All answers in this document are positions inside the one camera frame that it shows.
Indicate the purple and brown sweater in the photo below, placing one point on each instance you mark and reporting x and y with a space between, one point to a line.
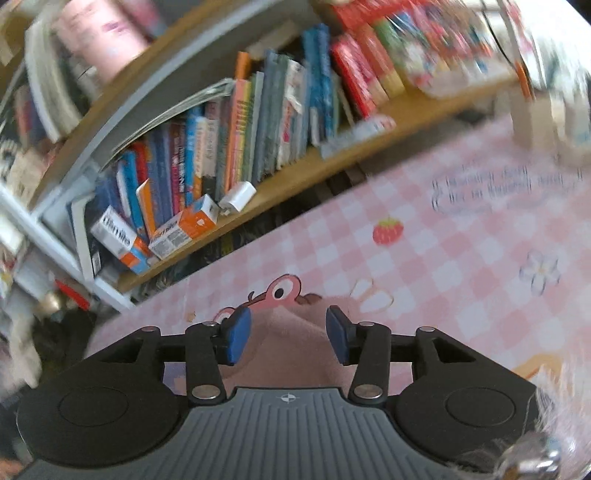
288 350

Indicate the leaning blue cover book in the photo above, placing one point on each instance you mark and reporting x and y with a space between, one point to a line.
85 235

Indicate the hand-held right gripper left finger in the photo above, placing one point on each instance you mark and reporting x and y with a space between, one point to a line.
236 334

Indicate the red tassel ornament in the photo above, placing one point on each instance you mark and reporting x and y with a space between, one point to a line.
71 293

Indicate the thick red dictionary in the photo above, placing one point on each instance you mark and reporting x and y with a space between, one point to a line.
369 11

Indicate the wooden bookshelf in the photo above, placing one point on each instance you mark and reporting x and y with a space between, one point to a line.
286 177

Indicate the red and yellow dictionary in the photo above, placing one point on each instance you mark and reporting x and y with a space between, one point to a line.
376 64

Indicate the blue orange white box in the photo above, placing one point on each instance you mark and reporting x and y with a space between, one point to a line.
121 240

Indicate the orange and white box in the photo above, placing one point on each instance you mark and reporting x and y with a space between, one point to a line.
184 227

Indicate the white charger plug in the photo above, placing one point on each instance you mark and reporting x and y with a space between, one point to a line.
238 196

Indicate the green and yellow dictionary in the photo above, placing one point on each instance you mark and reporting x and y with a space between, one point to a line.
392 55

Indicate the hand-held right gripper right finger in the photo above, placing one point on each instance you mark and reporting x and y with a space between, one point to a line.
338 334

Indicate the row of colourful books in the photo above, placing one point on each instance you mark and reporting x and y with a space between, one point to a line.
240 129

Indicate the pale blue card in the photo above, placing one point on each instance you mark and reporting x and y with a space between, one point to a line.
358 136

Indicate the beige pen holder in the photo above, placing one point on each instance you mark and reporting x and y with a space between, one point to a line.
531 122

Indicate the red upright dictionary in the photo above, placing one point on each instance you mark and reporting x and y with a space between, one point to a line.
353 76

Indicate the fluffy pale sleeve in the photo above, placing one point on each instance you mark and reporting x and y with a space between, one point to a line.
558 424

